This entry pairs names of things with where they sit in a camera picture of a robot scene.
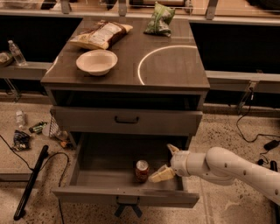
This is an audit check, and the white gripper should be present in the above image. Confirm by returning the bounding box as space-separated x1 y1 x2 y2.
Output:
148 143 190 183

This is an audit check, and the red coke can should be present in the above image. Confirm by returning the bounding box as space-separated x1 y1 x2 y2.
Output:
135 160 149 183

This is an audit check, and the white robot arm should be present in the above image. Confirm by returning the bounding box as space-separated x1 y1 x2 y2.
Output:
149 144 280 205

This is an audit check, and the open grey middle drawer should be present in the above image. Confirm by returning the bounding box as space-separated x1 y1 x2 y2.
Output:
53 133 200 216

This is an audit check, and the grey drawer cabinet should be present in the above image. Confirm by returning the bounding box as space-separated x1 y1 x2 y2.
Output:
41 17 210 148

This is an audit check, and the closed grey top drawer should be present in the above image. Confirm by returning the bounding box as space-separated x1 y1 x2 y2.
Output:
51 106 202 136

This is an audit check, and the green can on floor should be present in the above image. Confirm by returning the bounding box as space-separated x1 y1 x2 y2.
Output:
29 122 46 134

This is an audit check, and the black power adapter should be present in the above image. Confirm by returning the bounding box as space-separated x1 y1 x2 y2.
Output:
263 140 280 151

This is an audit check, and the clear item beside cabinet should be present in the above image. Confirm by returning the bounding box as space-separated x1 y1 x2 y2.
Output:
42 116 73 149

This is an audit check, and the white bowl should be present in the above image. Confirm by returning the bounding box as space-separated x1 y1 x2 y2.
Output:
76 50 118 76

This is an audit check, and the green snack bag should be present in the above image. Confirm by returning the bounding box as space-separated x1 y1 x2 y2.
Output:
144 2 176 37

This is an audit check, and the brown white chip bag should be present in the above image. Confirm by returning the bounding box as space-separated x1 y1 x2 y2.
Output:
70 20 133 50

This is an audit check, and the dark blue snack bag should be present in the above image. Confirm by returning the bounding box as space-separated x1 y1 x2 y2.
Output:
13 129 31 151

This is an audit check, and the small water bottle on floor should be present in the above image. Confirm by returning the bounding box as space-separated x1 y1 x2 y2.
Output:
16 110 25 129

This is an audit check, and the black bar on floor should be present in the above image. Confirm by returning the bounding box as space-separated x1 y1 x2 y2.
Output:
13 145 48 221

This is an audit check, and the clear water bottle on ledge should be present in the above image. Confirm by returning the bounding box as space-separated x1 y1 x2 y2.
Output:
8 40 27 66

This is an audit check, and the object on left ledge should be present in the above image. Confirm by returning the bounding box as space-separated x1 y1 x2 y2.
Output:
0 52 13 67

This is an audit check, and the black cable left floor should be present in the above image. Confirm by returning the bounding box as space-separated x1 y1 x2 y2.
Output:
0 134 71 224

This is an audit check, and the black cable floor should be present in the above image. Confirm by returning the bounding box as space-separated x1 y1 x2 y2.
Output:
0 134 71 224
235 87 280 167

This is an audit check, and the black cable right floor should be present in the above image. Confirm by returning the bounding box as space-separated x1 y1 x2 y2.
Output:
235 87 280 167

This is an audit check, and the black post right edge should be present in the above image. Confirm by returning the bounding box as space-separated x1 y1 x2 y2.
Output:
270 160 280 224

